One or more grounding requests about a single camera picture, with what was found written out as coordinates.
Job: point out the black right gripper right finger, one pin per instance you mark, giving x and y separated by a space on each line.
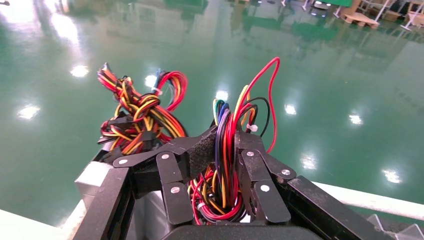
265 185

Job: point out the clear acrylic divider tray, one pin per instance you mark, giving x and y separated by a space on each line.
410 232

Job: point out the wooden pallet stack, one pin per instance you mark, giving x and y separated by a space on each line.
359 18

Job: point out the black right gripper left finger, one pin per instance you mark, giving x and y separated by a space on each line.
172 165

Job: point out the white pipe cart frame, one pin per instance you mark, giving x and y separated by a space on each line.
371 200

